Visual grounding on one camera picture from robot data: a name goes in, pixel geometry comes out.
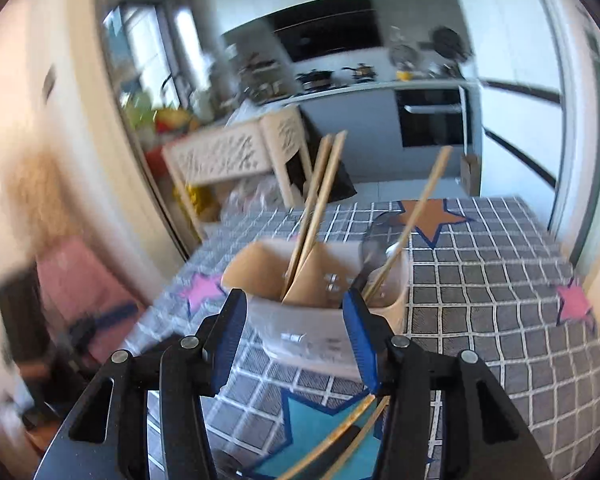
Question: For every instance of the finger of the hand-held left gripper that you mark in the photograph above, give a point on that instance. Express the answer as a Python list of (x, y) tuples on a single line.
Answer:
[(112, 313)]

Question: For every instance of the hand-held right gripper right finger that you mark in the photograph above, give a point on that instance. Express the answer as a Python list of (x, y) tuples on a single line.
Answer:
[(360, 340)]

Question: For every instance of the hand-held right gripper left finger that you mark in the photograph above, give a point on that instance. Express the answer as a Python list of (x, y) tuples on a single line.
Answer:
[(227, 340)]

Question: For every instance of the white plastic utensil holder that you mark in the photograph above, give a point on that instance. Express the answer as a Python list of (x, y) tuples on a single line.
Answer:
[(300, 330)]

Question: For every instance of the dark metal spoon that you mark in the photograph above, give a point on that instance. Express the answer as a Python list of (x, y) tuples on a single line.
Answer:
[(375, 250), (227, 466)]

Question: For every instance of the pink plastic stool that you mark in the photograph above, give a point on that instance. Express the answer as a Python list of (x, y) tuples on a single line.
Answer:
[(80, 280)]

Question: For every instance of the grey checkered star tablecloth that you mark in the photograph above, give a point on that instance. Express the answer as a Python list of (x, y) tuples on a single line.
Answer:
[(480, 310)]

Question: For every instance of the bag of puffed snacks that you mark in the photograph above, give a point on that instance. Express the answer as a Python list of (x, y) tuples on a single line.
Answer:
[(35, 180)]

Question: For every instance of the gold foil package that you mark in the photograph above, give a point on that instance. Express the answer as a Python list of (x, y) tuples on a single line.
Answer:
[(200, 202)]

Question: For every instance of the clear plastic bags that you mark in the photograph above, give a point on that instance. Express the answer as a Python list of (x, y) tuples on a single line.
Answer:
[(250, 197)]

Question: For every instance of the red box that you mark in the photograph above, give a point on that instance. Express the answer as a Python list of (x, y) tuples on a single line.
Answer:
[(157, 157)]

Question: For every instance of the white flower-cutout storage cart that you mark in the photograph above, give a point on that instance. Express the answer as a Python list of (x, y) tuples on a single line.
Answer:
[(220, 157)]

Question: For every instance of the cardboard box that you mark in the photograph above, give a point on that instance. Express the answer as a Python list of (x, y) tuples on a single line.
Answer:
[(470, 175)]

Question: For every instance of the yellow basin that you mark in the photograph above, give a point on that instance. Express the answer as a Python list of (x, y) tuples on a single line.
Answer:
[(172, 120)]

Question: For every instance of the grey kitchen counter cabinet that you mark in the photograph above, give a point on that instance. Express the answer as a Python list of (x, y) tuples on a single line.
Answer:
[(350, 130)]

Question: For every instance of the black built-in oven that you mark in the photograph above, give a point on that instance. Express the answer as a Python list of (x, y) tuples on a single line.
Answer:
[(430, 120)]

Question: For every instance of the black wok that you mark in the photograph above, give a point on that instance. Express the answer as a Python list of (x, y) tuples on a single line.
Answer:
[(315, 78)]

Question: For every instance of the black cooking pot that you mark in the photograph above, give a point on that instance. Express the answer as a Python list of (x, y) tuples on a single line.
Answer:
[(362, 72)]

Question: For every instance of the yellow bowl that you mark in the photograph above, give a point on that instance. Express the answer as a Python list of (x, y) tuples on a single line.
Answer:
[(402, 75)]

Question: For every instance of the small grey round fan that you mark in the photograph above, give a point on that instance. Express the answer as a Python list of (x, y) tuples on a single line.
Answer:
[(402, 52)]

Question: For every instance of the black round fan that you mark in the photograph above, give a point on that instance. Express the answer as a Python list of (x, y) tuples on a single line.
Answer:
[(450, 42)]

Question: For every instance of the black range hood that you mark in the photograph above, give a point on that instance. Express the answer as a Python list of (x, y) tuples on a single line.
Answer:
[(330, 30)]

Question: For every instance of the white refrigerator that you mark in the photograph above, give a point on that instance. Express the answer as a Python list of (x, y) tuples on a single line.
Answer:
[(510, 35)]

